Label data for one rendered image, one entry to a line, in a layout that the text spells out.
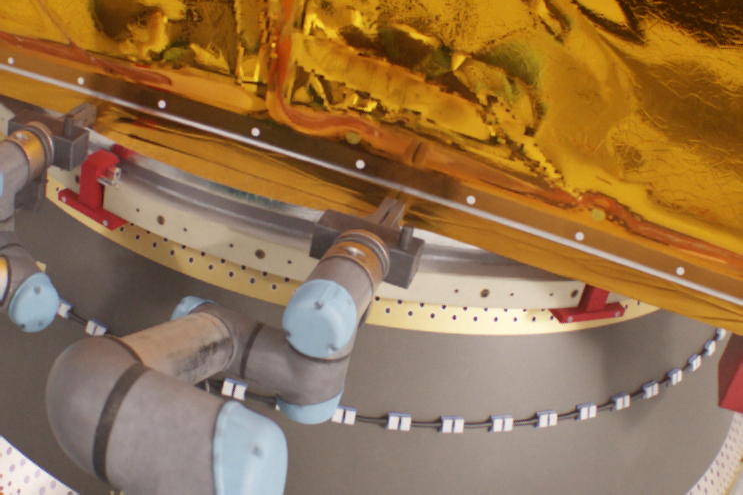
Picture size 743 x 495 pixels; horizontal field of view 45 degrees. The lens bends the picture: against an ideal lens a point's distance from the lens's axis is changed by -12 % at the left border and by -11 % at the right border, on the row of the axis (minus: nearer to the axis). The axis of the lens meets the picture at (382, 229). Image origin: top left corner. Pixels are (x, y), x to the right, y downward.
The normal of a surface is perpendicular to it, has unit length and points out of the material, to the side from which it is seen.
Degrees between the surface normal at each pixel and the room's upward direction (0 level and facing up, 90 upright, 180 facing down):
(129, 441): 56
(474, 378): 62
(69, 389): 47
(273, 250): 90
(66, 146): 90
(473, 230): 90
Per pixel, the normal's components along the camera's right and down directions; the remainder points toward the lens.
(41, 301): 0.66, 0.48
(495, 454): 0.33, 0.05
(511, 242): -0.27, 0.41
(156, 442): -0.07, -0.30
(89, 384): -0.11, -0.66
